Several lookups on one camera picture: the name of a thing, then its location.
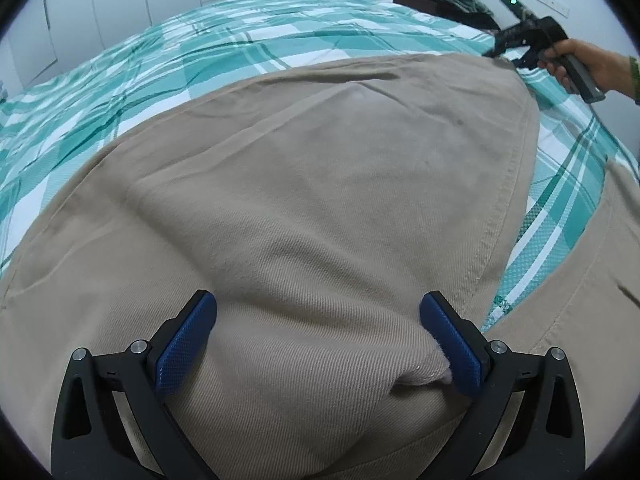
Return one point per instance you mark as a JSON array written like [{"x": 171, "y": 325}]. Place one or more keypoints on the teal plaid bed blanket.
[{"x": 150, "y": 60}]

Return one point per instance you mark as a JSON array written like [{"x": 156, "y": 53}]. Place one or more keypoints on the white wall socket strip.
[{"x": 549, "y": 0}]

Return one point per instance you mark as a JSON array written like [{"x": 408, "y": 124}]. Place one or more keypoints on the dark wooden nightstand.
[{"x": 415, "y": 4}]

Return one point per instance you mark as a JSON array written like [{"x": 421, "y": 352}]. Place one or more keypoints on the person's right forearm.
[{"x": 635, "y": 80}]

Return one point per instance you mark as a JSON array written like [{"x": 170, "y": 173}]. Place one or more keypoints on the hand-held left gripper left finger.
[{"x": 187, "y": 340}]

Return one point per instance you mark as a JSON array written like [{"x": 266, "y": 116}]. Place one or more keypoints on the person's right hand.
[{"x": 595, "y": 62}]

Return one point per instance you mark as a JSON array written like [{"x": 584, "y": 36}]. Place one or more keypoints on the pile of dark clothes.
[{"x": 455, "y": 2}]

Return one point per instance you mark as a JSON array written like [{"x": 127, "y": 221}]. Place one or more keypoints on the beige pants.
[{"x": 300, "y": 185}]

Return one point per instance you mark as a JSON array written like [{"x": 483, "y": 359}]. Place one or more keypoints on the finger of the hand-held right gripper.
[
  {"x": 527, "y": 59},
  {"x": 505, "y": 40}
]

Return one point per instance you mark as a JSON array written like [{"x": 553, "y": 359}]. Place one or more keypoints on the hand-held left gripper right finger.
[{"x": 450, "y": 345}]

